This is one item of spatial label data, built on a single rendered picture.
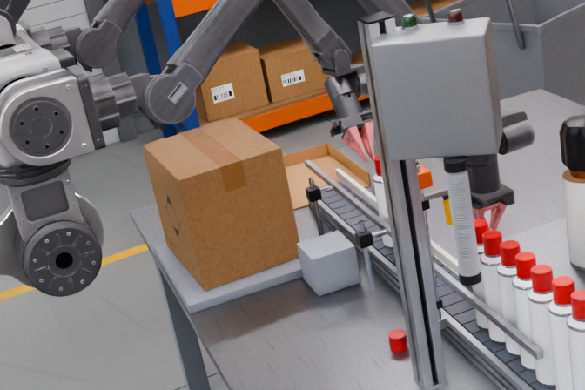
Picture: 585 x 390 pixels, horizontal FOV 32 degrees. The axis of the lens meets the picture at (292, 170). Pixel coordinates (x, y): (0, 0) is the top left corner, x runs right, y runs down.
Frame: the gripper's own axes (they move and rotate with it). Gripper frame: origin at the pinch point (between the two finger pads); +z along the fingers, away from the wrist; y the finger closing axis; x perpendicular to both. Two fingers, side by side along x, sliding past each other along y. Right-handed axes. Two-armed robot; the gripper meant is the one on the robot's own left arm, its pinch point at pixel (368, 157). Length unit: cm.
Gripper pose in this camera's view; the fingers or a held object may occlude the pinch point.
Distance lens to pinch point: 223.4
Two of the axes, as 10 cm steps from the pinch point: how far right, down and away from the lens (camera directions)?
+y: 9.2, -2.8, 2.6
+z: 3.5, 8.8, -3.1
